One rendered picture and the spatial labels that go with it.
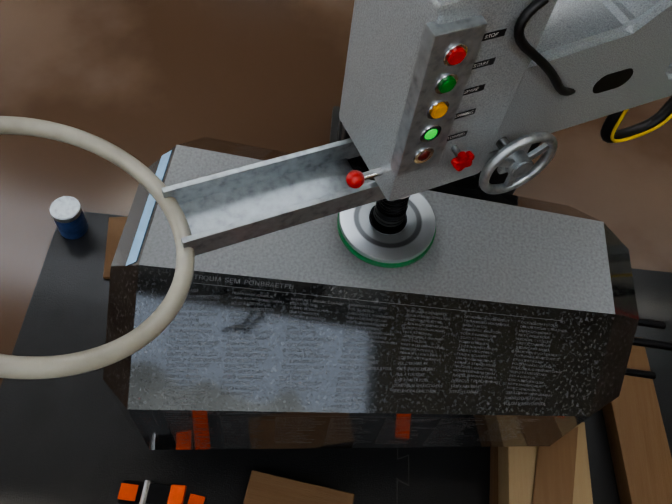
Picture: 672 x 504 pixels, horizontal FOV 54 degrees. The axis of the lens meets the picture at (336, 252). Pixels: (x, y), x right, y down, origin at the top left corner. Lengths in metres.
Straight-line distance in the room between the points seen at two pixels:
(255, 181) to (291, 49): 1.93
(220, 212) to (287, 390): 0.49
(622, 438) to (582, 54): 1.45
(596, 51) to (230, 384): 0.98
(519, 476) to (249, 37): 2.17
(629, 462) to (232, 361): 1.33
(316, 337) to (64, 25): 2.23
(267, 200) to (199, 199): 0.12
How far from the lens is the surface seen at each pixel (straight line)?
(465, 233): 1.54
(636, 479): 2.30
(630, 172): 3.06
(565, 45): 1.13
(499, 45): 0.99
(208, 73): 3.00
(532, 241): 1.58
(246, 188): 1.22
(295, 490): 1.97
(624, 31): 1.21
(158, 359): 1.51
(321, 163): 1.27
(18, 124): 1.24
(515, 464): 2.04
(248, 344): 1.47
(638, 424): 2.37
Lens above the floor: 2.06
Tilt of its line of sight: 58 degrees down
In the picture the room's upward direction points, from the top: 10 degrees clockwise
